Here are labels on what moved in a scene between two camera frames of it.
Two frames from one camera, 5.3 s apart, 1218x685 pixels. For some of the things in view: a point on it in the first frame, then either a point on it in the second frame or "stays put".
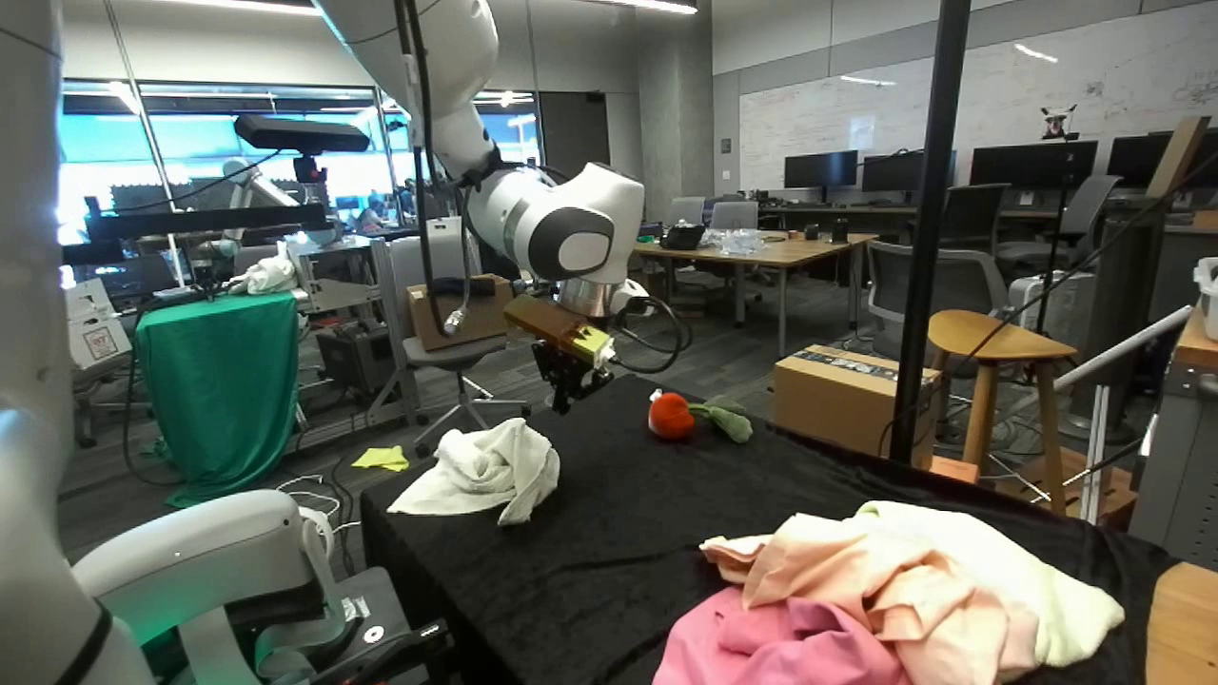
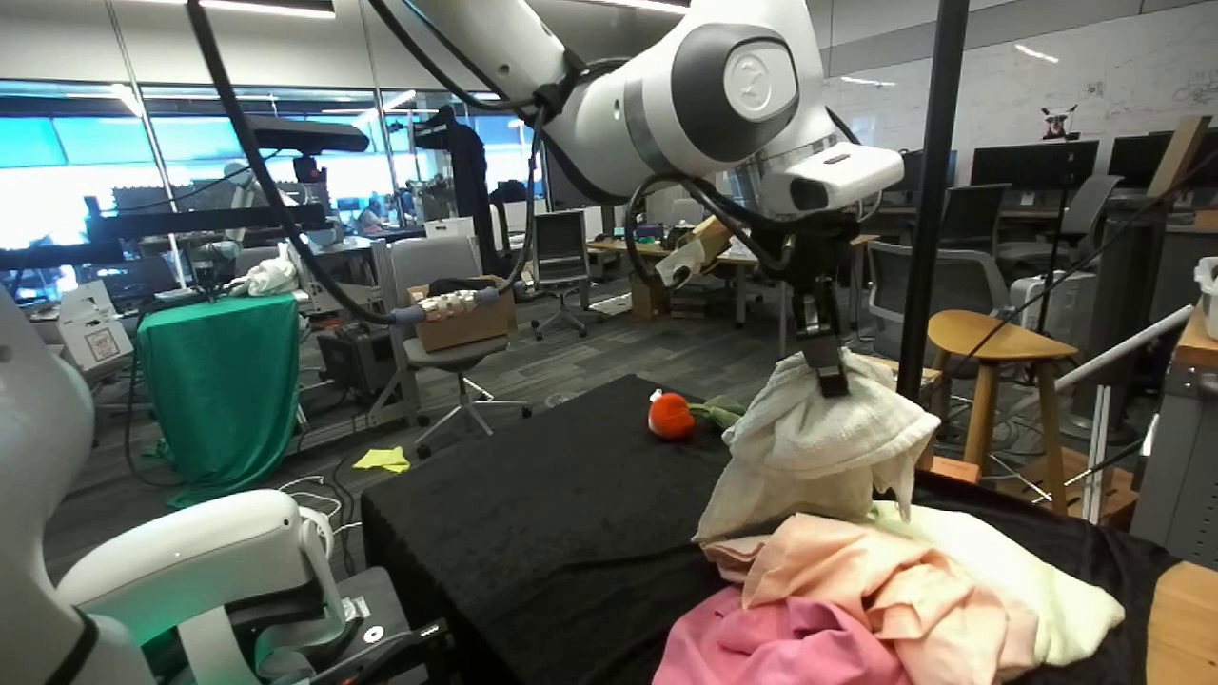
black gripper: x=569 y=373 to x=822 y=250
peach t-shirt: x=932 y=625 stays put
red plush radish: x=670 y=415 stays put
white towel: x=503 y=469 to x=793 y=454
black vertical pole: x=931 y=233 stays put
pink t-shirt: x=723 y=642 stays put
